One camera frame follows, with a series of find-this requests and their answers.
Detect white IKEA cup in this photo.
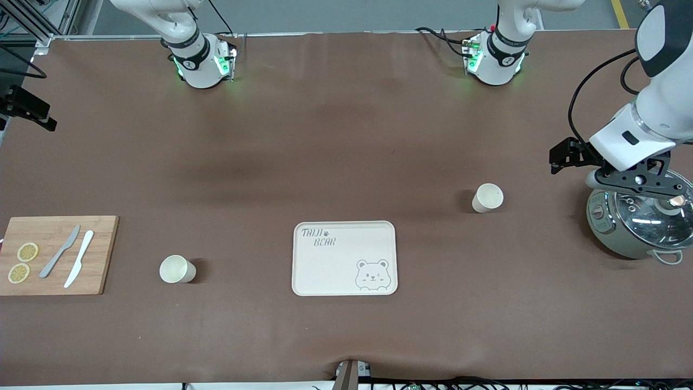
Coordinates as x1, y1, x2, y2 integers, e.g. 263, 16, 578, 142
472, 183, 505, 213
159, 255, 197, 284

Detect cream bear print tray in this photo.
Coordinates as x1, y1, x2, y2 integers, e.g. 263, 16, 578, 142
292, 220, 398, 297

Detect grey-green cooking pot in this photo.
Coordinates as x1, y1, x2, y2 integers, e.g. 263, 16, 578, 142
586, 184, 693, 266

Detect glass pot lid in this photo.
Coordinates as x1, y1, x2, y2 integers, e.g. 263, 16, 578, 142
614, 169, 693, 251

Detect bamboo cutting board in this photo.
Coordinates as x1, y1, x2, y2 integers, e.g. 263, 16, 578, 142
0, 216, 120, 296

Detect grey plastic knife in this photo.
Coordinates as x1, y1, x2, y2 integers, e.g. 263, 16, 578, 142
39, 225, 81, 279

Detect white plastic knife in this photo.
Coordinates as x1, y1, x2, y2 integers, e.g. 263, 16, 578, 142
64, 230, 95, 289

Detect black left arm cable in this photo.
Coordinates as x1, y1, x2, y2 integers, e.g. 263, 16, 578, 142
567, 48, 651, 148

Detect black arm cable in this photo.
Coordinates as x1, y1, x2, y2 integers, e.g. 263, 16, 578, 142
567, 48, 651, 148
0, 44, 48, 80

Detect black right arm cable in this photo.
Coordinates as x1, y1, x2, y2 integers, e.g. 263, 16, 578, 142
0, 44, 48, 80

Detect aluminium frame profile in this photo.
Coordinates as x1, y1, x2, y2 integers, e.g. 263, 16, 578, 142
0, 0, 83, 48

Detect black base cable bundle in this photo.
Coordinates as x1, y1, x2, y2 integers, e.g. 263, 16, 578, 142
415, 26, 473, 58

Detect thin black base cable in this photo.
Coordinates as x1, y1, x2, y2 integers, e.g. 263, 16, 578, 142
206, 0, 234, 36

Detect black table edge cables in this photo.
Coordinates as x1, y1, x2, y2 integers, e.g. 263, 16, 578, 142
372, 375, 693, 390

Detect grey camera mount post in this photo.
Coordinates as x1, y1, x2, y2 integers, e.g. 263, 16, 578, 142
333, 359, 373, 390

